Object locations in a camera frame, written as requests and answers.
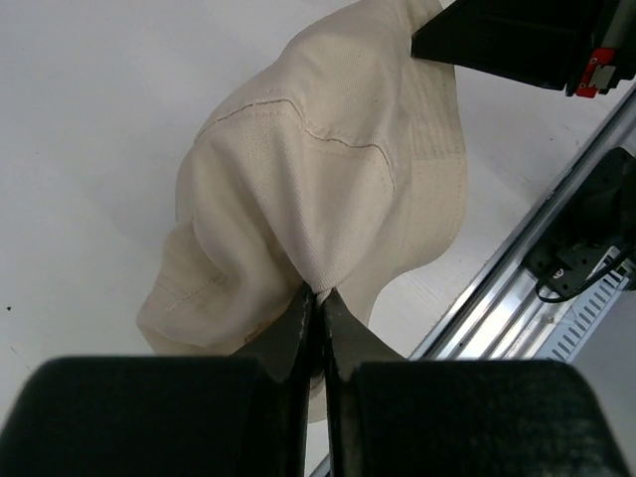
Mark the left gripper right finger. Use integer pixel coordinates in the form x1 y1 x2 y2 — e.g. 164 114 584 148
320 292 629 476

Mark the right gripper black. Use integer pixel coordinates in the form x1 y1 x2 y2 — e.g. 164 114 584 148
410 0 635 97

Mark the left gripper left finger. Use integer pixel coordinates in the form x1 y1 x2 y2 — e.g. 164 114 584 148
1 290 314 476

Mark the beige bucket hat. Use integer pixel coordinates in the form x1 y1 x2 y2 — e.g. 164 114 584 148
137 1 468 355

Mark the aluminium mounting rail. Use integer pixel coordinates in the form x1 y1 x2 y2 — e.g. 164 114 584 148
316 93 635 476

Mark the slotted cable duct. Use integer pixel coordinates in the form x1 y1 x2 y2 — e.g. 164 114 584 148
535 273 631 363

